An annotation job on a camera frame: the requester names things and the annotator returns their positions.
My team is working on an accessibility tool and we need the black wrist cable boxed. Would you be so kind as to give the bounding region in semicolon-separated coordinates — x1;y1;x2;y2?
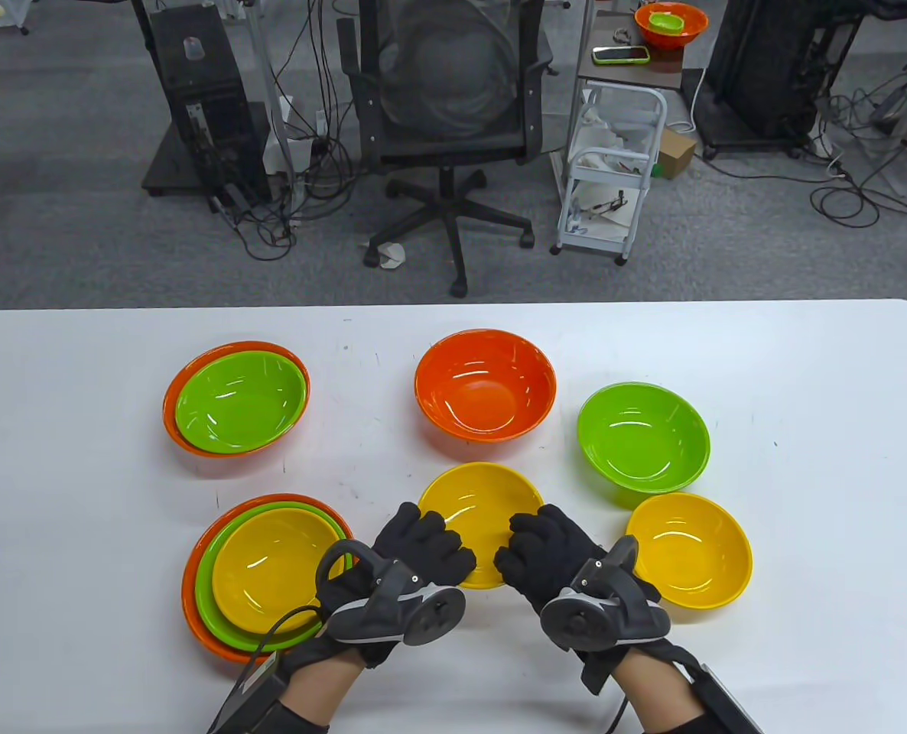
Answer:
236;604;324;681

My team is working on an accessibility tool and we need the cardboard box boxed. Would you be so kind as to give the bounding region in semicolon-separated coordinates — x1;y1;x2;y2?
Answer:
655;128;698;181

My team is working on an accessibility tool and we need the person's left hand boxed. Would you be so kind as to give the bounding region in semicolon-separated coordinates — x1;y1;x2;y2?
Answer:
281;502;477;682

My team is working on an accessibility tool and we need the white trolley cart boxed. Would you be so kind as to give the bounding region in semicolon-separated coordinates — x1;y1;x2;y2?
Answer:
549;80;669;268

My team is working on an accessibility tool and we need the medium green bowl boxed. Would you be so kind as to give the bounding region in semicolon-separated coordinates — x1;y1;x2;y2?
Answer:
576;382;712;493
175;351;307;453
195;502;351;654

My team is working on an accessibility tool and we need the large orange bowl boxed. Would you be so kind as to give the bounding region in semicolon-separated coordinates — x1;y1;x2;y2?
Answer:
162;341;311;459
180;493;356;664
414;329;558;444

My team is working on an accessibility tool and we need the tangle of black cables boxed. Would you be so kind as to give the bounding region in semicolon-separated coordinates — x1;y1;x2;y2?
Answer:
220;0;366;262
805;69;907;229

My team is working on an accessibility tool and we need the person's right hand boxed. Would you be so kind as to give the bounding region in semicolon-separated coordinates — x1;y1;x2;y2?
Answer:
494;505;700;696

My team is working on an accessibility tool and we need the person's right forearm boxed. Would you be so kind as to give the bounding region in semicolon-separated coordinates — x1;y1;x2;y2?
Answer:
614;650;710;734

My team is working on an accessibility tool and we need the white plastic bag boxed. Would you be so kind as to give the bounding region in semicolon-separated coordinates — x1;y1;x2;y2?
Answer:
578;105;655;178

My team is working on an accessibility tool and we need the black wrist sensor box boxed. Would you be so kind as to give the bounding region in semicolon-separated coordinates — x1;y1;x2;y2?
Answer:
207;661;290;734
687;661;768;734

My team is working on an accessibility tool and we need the brown side table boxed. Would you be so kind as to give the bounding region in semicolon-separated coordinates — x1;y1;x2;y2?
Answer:
576;6;688;94

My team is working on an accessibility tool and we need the small yellow bowl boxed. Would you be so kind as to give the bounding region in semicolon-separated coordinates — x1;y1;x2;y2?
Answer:
211;508;345;635
418;462;545;590
625;492;753;611

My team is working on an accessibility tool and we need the black mesh office chair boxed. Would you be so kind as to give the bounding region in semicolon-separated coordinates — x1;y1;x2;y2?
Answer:
336;0;556;300

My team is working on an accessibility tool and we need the crumpled white paper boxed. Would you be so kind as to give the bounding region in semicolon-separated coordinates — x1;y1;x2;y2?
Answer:
361;241;408;271

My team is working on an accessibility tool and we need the white paper sheet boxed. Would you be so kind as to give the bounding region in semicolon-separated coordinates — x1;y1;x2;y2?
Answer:
572;186;644;234

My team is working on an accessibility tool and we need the grey handheld controller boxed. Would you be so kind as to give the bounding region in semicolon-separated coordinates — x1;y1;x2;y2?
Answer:
538;534;673;654
314;539;468;648

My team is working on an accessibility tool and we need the black equipment cabinet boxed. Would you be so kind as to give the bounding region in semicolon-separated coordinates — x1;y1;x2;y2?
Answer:
141;0;275;203
703;0;866;161

